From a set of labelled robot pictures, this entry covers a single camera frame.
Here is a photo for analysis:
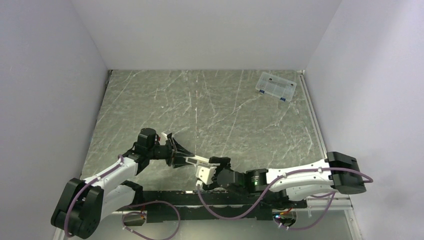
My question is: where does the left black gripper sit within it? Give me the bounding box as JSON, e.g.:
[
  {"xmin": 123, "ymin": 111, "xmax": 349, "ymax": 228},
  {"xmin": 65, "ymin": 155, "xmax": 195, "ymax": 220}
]
[{"xmin": 147, "ymin": 137, "xmax": 194, "ymax": 168}]

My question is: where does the white remote control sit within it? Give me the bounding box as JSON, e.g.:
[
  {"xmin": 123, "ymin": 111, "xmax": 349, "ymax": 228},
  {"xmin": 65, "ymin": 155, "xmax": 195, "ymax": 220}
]
[{"xmin": 185, "ymin": 155, "xmax": 210, "ymax": 166}]

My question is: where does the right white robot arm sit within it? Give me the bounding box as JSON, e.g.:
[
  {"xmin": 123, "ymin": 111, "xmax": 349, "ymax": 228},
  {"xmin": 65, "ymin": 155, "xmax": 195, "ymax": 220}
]
[{"xmin": 212, "ymin": 151, "xmax": 371, "ymax": 208}]

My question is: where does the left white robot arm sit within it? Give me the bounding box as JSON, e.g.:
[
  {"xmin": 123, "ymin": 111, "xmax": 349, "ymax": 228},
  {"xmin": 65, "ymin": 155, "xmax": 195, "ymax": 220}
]
[{"xmin": 50, "ymin": 128, "xmax": 195, "ymax": 239}]

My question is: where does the clear plastic organizer box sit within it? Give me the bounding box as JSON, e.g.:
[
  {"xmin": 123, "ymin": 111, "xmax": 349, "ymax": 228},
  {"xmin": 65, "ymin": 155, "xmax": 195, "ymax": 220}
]
[{"xmin": 255, "ymin": 72, "xmax": 297, "ymax": 102}]

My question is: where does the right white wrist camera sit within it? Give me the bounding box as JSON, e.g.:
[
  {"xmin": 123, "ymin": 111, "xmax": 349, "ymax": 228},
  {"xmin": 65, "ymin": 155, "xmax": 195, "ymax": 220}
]
[{"xmin": 195, "ymin": 165, "xmax": 217, "ymax": 186}]

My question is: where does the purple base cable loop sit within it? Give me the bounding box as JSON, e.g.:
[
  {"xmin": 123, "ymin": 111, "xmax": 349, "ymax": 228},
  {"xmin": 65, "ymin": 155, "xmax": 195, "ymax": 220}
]
[{"xmin": 121, "ymin": 202, "xmax": 180, "ymax": 240}]

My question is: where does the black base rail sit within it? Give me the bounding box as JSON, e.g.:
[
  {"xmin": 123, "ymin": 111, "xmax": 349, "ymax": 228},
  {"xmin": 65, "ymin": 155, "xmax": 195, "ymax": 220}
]
[{"xmin": 118, "ymin": 190, "xmax": 308, "ymax": 223}]

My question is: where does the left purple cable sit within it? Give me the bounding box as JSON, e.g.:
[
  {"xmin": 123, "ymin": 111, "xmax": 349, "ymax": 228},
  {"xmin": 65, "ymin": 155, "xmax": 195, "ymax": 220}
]
[{"xmin": 64, "ymin": 154, "xmax": 125, "ymax": 239}]

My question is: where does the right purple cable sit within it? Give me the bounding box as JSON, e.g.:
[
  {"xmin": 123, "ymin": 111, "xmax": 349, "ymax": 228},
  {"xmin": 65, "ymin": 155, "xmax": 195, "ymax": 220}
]
[{"xmin": 196, "ymin": 167, "xmax": 375, "ymax": 231}]

